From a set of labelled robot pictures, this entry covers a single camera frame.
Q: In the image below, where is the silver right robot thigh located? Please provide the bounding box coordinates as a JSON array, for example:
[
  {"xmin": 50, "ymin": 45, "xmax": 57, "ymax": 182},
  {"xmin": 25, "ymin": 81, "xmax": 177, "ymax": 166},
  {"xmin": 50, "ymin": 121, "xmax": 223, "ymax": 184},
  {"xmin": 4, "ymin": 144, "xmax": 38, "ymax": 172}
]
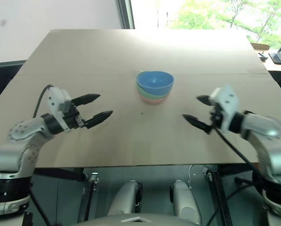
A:
[{"xmin": 169, "ymin": 179, "xmax": 200, "ymax": 225}]

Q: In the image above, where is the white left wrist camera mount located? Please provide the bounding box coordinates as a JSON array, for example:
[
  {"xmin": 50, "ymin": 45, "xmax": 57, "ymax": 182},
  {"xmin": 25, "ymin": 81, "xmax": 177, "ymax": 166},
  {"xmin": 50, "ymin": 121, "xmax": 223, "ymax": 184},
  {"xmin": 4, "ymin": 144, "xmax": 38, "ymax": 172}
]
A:
[{"xmin": 47, "ymin": 87, "xmax": 72, "ymax": 130}]

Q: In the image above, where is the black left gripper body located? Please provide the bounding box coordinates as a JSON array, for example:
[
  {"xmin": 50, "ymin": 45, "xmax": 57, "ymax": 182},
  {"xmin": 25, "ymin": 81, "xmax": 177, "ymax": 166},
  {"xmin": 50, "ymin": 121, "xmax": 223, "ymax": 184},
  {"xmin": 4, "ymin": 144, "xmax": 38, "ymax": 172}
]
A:
[{"xmin": 63, "ymin": 102, "xmax": 87, "ymax": 130}]

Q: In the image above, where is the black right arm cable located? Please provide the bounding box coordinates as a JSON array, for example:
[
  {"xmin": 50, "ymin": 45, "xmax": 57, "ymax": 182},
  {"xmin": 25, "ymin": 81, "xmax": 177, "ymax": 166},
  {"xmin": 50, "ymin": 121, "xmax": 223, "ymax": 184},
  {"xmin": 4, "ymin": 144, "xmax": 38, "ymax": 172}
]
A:
[{"xmin": 212, "ymin": 128, "xmax": 269, "ymax": 226}]

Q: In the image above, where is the blue plastic bowl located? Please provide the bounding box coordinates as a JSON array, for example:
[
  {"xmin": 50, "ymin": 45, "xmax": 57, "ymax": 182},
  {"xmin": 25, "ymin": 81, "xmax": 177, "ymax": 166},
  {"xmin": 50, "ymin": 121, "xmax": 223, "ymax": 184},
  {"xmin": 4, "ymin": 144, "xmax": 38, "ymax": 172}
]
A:
[{"xmin": 136, "ymin": 70, "xmax": 175, "ymax": 97}]

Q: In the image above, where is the black table frame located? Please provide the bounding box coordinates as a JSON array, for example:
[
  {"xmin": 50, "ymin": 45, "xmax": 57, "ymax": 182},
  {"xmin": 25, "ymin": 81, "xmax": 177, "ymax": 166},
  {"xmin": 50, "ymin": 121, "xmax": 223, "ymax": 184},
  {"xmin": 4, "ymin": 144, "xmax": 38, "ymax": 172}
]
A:
[{"xmin": 33, "ymin": 164, "xmax": 257, "ymax": 226}]

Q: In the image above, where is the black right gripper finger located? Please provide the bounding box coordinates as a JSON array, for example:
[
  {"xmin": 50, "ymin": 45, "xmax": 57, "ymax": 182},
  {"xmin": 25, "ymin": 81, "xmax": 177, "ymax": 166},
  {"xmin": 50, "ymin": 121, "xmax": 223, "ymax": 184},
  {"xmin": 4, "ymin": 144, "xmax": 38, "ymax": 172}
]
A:
[
  {"xmin": 196, "ymin": 95, "xmax": 212, "ymax": 106},
  {"xmin": 182, "ymin": 114, "xmax": 213, "ymax": 135}
]

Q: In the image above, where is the thin white cable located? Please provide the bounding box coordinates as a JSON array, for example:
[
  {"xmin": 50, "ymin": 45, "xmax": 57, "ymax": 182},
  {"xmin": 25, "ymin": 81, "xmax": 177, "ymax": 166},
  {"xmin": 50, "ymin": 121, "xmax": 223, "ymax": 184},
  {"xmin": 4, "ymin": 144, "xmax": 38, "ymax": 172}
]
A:
[{"xmin": 188, "ymin": 164, "xmax": 194, "ymax": 189}]

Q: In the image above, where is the silver left robot thigh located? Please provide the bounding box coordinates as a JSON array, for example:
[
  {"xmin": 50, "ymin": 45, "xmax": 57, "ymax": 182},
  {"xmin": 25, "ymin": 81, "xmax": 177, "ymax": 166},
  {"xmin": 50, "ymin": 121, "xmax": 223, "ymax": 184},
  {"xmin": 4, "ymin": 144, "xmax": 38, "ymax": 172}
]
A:
[{"xmin": 106, "ymin": 180, "xmax": 144, "ymax": 216}]

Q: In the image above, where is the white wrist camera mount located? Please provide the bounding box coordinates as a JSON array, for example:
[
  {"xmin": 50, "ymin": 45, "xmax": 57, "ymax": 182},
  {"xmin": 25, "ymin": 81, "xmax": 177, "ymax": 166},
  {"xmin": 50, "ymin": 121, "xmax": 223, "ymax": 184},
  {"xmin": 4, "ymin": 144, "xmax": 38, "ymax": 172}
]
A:
[
  {"xmin": 47, "ymin": 87, "xmax": 72, "ymax": 130},
  {"xmin": 209, "ymin": 85, "xmax": 240, "ymax": 131}
]

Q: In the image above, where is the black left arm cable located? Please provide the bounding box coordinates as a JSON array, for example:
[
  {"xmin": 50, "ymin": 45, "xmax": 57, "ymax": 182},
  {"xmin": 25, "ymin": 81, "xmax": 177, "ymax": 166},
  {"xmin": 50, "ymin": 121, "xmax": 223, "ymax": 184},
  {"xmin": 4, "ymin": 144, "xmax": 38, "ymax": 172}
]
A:
[{"xmin": 32, "ymin": 84, "xmax": 53, "ymax": 118}]

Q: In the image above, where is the grey robot torso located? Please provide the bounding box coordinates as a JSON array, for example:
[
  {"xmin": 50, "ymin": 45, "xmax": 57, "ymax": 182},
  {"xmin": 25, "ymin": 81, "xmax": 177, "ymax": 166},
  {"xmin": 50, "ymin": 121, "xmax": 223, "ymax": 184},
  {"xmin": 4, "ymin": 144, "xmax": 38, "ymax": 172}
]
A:
[{"xmin": 75, "ymin": 212, "xmax": 203, "ymax": 226}]

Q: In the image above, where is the green plastic bowl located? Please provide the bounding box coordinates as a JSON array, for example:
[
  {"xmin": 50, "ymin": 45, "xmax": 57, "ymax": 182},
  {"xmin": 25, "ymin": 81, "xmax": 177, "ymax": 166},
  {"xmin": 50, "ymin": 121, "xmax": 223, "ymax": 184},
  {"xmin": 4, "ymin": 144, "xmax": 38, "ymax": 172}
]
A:
[{"xmin": 136, "ymin": 81, "xmax": 172, "ymax": 100}]

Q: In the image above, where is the black keyboard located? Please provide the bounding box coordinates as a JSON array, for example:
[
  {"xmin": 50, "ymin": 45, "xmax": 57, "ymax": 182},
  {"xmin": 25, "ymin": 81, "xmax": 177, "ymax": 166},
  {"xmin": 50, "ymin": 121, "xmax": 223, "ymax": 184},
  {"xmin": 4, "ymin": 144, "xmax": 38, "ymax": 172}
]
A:
[{"xmin": 268, "ymin": 52, "xmax": 281, "ymax": 64}]

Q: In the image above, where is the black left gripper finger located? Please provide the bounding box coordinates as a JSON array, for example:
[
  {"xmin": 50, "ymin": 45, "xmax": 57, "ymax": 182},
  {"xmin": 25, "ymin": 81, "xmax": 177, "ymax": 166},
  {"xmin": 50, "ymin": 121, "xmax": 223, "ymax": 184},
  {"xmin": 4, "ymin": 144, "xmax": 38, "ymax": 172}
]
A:
[
  {"xmin": 84, "ymin": 110, "xmax": 114, "ymax": 129},
  {"xmin": 71, "ymin": 93, "xmax": 101, "ymax": 106}
]

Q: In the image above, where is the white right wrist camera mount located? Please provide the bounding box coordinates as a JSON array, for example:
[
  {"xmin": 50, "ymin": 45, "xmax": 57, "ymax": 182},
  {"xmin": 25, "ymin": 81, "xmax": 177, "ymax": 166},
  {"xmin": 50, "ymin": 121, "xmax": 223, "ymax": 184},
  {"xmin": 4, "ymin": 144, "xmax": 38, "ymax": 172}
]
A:
[{"xmin": 209, "ymin": 85, "xmax": 240, "ymax": 131}]

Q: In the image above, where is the brown cardboard box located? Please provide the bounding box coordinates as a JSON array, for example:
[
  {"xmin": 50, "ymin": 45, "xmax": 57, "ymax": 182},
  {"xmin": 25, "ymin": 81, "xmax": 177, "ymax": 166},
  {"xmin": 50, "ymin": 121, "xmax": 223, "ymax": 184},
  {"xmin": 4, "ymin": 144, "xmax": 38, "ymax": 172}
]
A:
[{"xmin": 250, "ymin": 42, "xmax": 271, "ymax": 50}]

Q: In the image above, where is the light wooden desk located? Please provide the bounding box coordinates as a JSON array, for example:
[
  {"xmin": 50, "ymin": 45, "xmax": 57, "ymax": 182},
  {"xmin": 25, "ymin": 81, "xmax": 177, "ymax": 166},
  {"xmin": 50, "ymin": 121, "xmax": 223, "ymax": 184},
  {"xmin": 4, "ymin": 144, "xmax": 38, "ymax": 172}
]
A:
[{"xmin": 250, "ymin": 42, "xmax": 281, "ymax": 72}]

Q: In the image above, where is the pink plastic bowl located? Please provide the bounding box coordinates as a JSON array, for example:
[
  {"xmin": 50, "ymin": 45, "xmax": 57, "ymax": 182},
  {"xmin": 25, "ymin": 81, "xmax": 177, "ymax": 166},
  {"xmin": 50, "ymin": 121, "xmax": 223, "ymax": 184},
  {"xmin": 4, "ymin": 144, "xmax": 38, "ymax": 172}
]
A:
[{"xmin": 137, "ymin": 92, "xmax": 170, "ymax": 105}]

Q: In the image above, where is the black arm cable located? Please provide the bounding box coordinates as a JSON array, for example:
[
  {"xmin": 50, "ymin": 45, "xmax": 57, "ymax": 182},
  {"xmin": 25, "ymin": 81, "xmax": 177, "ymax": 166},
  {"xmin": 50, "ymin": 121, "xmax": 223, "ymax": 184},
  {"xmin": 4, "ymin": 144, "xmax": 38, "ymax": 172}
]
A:
[
  {"xmin": 212, "ymin": 128, "xmax": 269, "ymax": 226},
  {"xmin": 32, "ymin": 84, "xmax": 53, "ymax": 118}
]

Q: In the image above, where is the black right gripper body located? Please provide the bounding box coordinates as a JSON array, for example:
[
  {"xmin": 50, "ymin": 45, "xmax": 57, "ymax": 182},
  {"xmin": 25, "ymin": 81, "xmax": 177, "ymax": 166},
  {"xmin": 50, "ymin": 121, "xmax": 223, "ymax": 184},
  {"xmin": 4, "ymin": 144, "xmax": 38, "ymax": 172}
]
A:
[{"xmin": 209, "ymin": 103, "xmax": 223, "ymax": 130}]

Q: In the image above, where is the silver robot thigh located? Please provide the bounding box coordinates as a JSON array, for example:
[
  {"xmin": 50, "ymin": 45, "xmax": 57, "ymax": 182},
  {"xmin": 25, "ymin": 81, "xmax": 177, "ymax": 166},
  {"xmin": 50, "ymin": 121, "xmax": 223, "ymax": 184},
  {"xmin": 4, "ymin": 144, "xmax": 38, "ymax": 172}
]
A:
[
  {"xmin": 106, "ymin": 180, "xmax": 144, "ymax": 216},
  {"xmin": 169, "ymin": 179, "xmax": 200, "ymax": 225}
]

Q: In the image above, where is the black side cabinet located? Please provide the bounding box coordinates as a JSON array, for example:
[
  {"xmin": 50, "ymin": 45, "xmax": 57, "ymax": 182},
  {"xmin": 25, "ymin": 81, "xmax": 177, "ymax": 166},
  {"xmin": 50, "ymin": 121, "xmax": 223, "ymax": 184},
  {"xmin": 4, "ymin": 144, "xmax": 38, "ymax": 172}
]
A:
[{"xmin": 0, "ymin": 59, "xmax": 27, "ymax": 111}]

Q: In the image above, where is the dark window frame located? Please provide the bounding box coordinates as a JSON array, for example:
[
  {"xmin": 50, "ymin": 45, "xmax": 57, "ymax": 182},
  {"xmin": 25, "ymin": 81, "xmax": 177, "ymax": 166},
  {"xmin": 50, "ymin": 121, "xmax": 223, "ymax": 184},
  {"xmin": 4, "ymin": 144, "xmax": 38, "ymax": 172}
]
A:
[{"xmin": 117, "ymin": 0, "xmax": 135, "ymax": 30}]

